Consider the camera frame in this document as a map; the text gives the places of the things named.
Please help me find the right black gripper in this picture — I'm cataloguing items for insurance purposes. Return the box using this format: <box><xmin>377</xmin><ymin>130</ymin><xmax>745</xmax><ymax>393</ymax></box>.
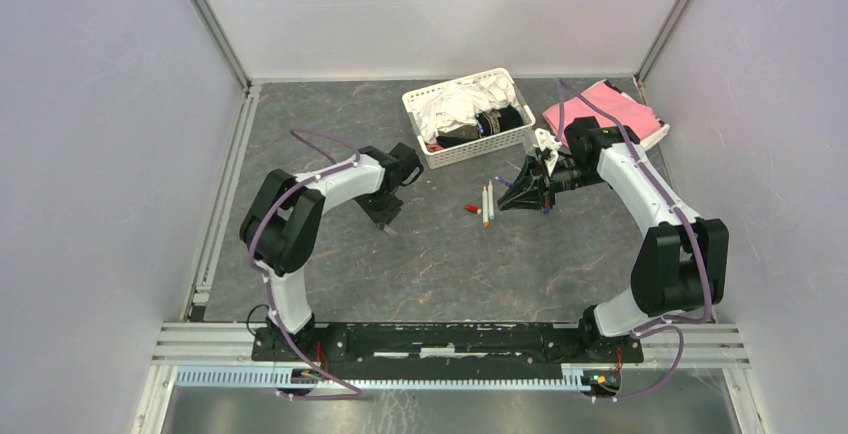
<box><xmin>498</xmin><ymin>154</ymin><xmax>606</xmax><ymax>211</ymax></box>

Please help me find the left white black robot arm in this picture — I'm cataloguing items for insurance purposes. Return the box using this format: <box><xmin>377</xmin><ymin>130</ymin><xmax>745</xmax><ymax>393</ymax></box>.
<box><xmin>239</xmin><ymin>143</ymin><xmax>423</xmax><ymax>362</ymax></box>

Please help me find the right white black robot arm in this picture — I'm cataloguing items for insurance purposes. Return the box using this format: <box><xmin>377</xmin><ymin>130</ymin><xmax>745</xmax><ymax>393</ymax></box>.
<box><xmin>497</xmin><ymin>116</ymin><xmax>729</xmax><ymax>362</ymax></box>

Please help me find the white pen blue tip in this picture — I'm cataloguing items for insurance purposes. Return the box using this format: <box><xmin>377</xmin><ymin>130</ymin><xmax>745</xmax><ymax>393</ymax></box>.
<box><xmin>486</xmin><ymin>179</ymin><xmax>495</xmax><ymax>223</ymax></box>

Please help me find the black cloth in basket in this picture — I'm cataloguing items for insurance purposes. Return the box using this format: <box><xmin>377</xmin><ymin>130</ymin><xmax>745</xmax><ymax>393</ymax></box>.
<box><xmin>436</xmin><ymin>106</ymin><xmax>525</xmax><ymax>149</ymax></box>

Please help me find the white cloth in basket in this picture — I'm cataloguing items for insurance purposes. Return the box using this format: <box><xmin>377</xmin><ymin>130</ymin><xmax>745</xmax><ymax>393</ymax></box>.
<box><xmin>412</xmin><ymin>76</ymin><xmax>517</xmax><ymax>144</ymax></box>

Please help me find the white plastic basket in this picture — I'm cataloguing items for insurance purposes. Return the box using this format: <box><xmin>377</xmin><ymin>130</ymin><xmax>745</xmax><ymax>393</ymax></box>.
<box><xmin>402</xmin><ymin>68</ymin><xmax>536</xmax><ymax>169</ymax></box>

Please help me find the pink folded cloth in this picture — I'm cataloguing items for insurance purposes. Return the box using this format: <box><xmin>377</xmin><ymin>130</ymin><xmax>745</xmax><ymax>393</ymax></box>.
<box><xmin>543</xmin><ymin>81</ymin><xmax>634</xmax><ymax>139</ymax></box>

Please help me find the white cloth under pink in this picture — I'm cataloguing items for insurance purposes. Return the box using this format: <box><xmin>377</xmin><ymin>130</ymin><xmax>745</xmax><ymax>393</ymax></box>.
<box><xmin>620</xmin><ymin>91</ymin><xmax>671</xmax><ymax>151</ymax></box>

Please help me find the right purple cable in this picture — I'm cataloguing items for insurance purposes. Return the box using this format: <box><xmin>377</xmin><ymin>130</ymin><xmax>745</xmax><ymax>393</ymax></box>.
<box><xmin>555</xmin><ymin>79</ymin><xmax>715</xmax><ymax>402</ymax></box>

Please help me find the purple cable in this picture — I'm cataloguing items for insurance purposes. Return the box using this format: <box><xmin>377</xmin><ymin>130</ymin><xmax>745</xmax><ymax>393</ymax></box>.
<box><xmin>555</xmin><ymin>79</ymin><xmax>715</xmax><ymax>402</ymax></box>
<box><xmin>246</xmin><ymin>128</ymin><xmax>366</xmax><ymax>403</ymax></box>

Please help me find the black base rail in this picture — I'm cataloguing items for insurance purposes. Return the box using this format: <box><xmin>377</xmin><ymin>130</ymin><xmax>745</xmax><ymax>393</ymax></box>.
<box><xmin>251</xmin><ymin>322</ymin><xmax>644</xmax><ymax>381</ymax></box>

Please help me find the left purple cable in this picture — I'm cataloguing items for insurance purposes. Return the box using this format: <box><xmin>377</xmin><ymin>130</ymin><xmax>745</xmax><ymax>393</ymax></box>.
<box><xmin>246</xmin><ymin>128</ymin><xmax>366</xmax><ymax>403</ymax></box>

